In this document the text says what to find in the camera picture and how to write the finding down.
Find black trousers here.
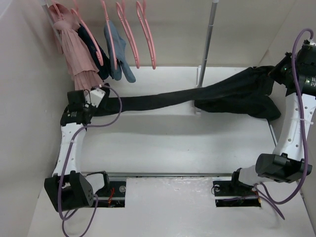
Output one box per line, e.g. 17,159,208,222
96,66,281,121

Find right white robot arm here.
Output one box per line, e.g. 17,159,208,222
228,39,316,195

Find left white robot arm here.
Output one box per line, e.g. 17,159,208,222
44,87,111,212

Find pink hanger with navy garment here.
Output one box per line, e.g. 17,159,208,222
71,0,104,67

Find empty pink hanger left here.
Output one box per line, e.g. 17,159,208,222
116,0,140,69

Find empty pink hanger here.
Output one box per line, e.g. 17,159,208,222
136,0,157,70
116,0,140,69

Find pink hanger with denim garment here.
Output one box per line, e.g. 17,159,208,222
100,0,118,70

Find empty pink hanger right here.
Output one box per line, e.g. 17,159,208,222
136,0,157,70

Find pink pleated garment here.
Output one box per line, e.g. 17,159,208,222
58,4,103,90

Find navy blue garment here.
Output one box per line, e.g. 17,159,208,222
77,24,112,81

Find light blue denim garment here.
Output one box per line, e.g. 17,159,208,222
104,20,136,83

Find grey metal rack pole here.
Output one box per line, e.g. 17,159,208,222
197,0,221,87

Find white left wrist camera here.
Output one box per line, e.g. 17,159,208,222
85,86,106,108

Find metal rail at table front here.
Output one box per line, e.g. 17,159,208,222
107,172,232,178

